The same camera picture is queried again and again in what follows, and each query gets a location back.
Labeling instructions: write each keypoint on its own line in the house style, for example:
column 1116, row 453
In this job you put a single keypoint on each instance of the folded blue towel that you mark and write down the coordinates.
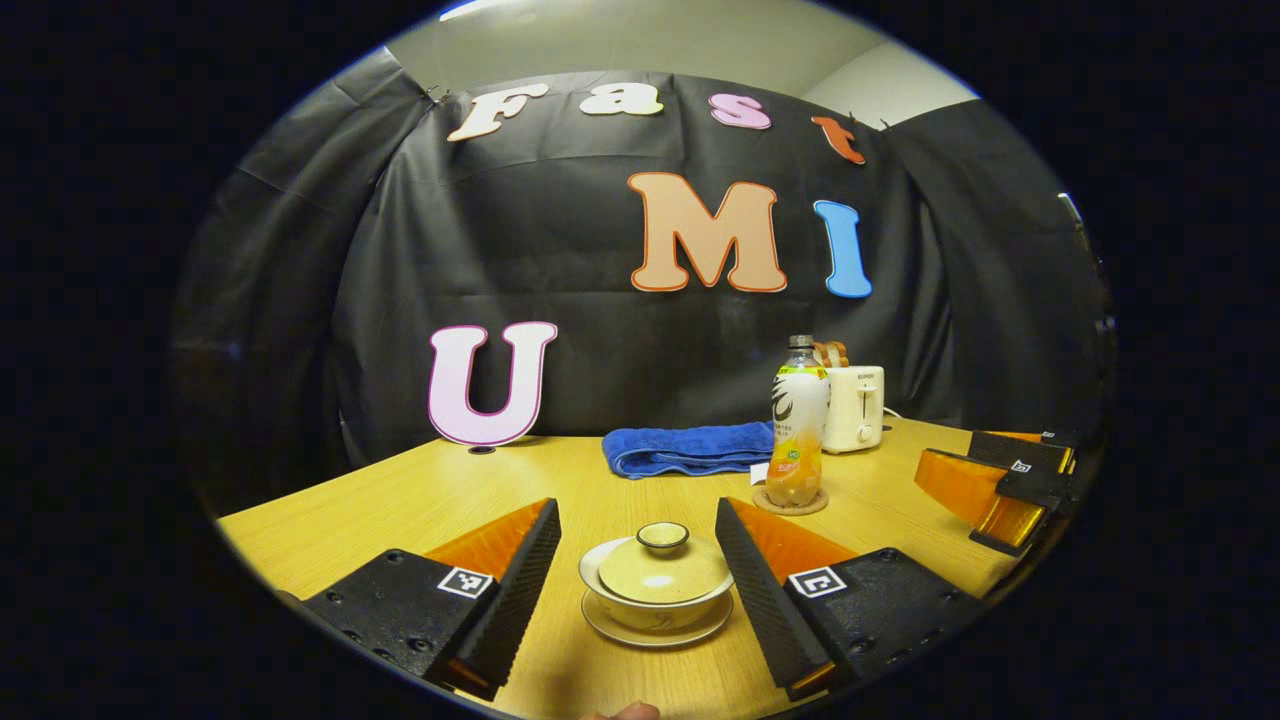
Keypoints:
column 680, row 448

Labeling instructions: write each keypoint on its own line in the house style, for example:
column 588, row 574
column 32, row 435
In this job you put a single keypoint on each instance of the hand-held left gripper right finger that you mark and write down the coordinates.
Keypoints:
column 765, row 610

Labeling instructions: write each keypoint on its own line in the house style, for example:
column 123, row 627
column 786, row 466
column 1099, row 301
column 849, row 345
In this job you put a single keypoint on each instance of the yellow ceramic saucer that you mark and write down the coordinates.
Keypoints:
column 660, row 638

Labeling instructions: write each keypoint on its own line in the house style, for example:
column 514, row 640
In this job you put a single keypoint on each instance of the toast bread slice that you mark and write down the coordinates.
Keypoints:
column 824, row 354
column 840, row 353

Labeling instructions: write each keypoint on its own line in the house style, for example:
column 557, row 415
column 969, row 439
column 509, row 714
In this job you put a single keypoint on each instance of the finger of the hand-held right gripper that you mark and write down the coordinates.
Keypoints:
column 1035, row 487
column 1010, row 448

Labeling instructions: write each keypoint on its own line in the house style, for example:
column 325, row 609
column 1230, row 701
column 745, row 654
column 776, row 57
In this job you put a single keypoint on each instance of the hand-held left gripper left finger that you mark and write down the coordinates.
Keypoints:
column 520, row 600

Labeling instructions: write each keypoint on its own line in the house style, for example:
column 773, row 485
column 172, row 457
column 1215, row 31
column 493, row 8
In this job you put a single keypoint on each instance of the yellow ceramic teacup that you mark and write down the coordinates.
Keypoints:
column 650, row 612

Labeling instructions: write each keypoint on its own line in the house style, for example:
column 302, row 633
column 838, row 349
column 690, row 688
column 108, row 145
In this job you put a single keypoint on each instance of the clear water bottle striped label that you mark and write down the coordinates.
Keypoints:
column 798, row 420

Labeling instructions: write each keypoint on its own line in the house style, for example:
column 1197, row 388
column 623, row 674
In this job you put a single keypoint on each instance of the black backdrop cloth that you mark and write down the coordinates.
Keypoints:
column 600, row 330

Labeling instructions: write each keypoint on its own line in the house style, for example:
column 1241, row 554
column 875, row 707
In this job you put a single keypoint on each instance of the cream white toaster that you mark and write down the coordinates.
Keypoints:
column 860, row 410

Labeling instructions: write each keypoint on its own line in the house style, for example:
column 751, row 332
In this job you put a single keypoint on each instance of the round cork coaster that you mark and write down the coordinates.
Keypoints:
column 815, row 503

